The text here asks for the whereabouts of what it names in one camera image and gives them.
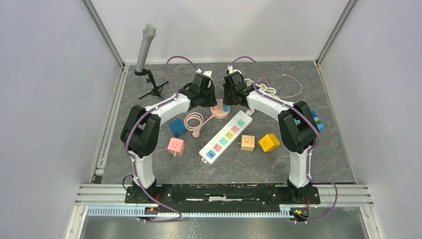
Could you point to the yellow cube socket adapter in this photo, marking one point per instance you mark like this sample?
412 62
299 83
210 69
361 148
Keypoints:
269 142

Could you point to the white multicolour power strip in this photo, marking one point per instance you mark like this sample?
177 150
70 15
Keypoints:
225 137

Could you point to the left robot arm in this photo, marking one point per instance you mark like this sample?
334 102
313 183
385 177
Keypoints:
141 130

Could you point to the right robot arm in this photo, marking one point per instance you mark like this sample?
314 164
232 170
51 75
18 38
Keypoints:
298 129

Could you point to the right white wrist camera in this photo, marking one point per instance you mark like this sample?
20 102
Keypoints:
232 71

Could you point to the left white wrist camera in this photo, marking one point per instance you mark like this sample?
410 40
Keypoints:
207 73

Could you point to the blue cube socket adapter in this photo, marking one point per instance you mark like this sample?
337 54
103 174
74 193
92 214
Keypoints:
177 127

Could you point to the grey microphone on stand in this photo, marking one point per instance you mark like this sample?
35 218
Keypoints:
149 33

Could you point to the pink cube socket adapter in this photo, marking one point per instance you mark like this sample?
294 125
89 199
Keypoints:
176 146

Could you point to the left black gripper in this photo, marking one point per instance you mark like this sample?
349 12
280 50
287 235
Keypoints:
212 102

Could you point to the pink round socket hub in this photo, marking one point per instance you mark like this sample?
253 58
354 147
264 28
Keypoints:
217 110

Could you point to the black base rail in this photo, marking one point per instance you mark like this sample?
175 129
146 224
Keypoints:
220 198

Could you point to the beige cube socket adapter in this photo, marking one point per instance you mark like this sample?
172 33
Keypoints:
246 142

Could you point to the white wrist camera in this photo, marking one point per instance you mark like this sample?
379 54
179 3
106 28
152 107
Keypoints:
232 71
207 73

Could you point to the blue green striped adapter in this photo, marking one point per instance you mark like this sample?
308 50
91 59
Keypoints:
318 122

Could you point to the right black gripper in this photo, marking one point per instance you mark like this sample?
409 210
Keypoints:
227 101

